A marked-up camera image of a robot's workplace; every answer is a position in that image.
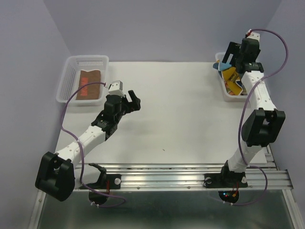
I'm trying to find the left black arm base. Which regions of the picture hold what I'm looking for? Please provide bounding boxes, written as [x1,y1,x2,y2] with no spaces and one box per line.
[83,163,122,191]

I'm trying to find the left white plastic basket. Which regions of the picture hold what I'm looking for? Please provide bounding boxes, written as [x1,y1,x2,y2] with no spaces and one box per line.
[56,55,109,106]

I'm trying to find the orange pink patterned towel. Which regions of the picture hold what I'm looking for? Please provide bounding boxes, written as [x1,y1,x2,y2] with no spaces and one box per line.
[224,80,247,96]

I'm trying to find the light blue spotted towel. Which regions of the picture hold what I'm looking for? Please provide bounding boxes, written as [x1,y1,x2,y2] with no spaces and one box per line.
[213,62,232,72]

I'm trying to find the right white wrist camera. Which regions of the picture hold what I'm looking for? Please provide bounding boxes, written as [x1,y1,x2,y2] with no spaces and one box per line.
[245,30,260,41]

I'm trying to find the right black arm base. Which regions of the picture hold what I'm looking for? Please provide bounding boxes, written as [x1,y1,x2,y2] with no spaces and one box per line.
[203,162,248,188]

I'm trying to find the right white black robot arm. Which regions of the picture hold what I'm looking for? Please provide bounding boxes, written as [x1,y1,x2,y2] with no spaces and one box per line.
[219,33,285,186]

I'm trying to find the purple cable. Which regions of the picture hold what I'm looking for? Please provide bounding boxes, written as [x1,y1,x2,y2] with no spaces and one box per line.
[60,82,127,208]
[223,29,290,206]

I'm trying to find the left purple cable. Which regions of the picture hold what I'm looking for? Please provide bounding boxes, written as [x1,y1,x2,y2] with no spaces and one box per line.
[60,82,127,208]

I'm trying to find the aluminium mounting rail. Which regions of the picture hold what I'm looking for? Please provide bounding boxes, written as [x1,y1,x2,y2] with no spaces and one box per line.
[75,163,293,192]

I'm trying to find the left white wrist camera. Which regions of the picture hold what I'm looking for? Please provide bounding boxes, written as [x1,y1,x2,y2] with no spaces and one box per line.
[108,80,124,97]

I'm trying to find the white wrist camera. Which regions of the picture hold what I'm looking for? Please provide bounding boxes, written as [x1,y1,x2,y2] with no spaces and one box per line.
[108,80,124,97]
[245,30,260,41]

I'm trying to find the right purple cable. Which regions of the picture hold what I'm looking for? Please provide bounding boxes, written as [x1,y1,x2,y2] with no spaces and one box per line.
[223,29,290,206]

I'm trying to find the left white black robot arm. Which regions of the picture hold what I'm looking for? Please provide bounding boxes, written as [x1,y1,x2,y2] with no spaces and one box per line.
[35,90,141,201]

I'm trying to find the blue yellow tiger towel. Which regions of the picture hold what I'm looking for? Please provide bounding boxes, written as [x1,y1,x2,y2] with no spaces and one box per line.
[222,67,241,82]

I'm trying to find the white plastic basket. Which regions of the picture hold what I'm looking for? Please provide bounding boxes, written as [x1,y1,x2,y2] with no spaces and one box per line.
[56,55,109,106]
[215,52,247,103]

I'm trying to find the right white plastic basket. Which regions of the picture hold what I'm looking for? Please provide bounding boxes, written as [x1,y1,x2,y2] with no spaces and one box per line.
[215,52,247,103]

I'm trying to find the brown orange towel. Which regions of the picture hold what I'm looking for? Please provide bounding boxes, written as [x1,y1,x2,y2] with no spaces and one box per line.
[76,70,101,100]

